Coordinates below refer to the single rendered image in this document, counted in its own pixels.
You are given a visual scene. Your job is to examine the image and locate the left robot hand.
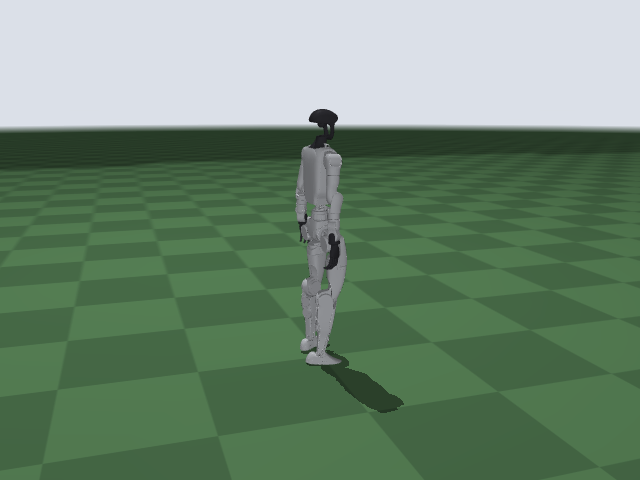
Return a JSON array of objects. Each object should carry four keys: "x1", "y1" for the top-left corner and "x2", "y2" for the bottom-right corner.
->
[{"x1": 298, "y1": 214, "x2": 310, "y2": 244}]

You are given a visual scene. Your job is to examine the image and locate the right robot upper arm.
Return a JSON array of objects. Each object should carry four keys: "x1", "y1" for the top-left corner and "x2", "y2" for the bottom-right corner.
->
[{"x1": 323, "y1": 151, "x2": 342, "y2": 205}]

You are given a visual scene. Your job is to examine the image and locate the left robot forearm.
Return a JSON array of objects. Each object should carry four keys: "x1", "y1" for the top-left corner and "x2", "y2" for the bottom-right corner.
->
[{"x1": 295, "y1": 188, "x2": 307, "y2": 222}]

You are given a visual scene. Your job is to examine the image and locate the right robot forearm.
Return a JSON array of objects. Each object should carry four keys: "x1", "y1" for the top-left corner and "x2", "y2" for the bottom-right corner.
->
[{"x1": 327, "y1": 193, "x2": 343, "y2": 242}]

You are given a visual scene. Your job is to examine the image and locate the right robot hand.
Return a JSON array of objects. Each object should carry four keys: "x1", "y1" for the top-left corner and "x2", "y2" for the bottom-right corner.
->
[{"x1": 323, "y1": 233, "x2": 340, "y2": 270}]

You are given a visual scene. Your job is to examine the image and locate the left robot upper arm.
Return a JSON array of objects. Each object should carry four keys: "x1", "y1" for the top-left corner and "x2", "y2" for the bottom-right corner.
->
[{"x1": 297, "y1": 147, "x2": 306, "y2": 193}]

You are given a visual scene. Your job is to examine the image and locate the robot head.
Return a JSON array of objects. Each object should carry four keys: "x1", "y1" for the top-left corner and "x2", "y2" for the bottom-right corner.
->
[{"x1": 309, "y1": 109, "x2": 338, "y2": 149}]

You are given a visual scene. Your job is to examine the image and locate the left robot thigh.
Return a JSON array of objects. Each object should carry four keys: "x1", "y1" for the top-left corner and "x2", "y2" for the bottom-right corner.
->
[{"x1": 301, "y1": 224, "x2": 327, "y2": 296}]

